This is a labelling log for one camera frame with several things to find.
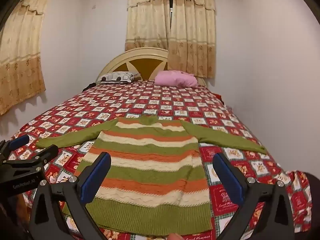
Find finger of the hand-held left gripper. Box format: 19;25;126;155
0;134;30;155
0;144;59;173

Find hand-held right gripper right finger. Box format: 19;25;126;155
212;152;295;240

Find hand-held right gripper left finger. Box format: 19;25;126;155
27;152;112;240

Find green orange striped knit sweater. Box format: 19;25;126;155
36;116;267;230

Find beige flowered side curtain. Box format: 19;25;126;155
0;0;53;115

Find dark clothing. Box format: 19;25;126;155
306;172;320;240

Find red printed bear blanket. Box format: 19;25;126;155
0;79;313;240

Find white patterned pillow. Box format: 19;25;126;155
96;71;142;84

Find pink pillow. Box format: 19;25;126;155
154;70;198;88

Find cream and brown headboard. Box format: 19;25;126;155
96;47;207;85

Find beige flowered window curtain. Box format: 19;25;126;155
167;0;217;78
124;0;173;52

